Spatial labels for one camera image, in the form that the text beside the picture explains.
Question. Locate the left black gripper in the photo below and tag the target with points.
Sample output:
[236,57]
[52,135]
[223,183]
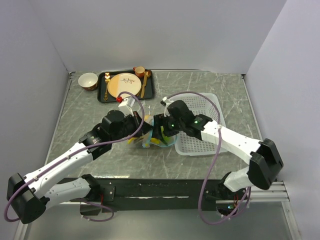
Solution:
[136,120]

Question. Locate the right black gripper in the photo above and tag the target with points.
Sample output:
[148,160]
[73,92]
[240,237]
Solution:
[160,120]

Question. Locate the clear zip top bag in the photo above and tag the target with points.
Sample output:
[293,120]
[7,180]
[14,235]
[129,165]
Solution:
[151,134]

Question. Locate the yellow toy banana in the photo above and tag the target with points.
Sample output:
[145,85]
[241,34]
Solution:
[133,140]

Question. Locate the green toy fruit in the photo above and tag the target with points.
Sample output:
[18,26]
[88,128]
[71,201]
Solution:
[167,140]

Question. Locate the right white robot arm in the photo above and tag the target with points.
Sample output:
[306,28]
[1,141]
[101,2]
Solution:
[262,156]

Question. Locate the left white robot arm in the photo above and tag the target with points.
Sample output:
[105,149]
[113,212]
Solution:
[32,194]

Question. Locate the white plastic basket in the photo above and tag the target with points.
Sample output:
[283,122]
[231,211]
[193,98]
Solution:
[207,105]

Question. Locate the orange and cream plate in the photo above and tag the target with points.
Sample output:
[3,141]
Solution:
[124,82]

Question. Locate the gold fork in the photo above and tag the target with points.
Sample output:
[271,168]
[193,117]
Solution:
[107,79]

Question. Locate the white and red bowl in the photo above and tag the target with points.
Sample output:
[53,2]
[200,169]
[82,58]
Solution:
[88,81]

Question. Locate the gold knife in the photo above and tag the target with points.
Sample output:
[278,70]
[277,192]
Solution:
[142,91]

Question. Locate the gold spoon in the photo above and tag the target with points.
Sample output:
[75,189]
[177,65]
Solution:
[148,73]

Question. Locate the orange cup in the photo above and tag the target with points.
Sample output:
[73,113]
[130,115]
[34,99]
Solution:
[139,71]

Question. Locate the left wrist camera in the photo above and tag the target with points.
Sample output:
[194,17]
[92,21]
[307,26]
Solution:
[126,106]

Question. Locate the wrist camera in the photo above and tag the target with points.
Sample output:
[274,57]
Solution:
[126,106]
[165,102]

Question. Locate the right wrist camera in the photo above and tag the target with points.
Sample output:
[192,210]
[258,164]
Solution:
[165,102]

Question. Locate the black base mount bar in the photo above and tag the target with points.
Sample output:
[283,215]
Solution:
[128,194]

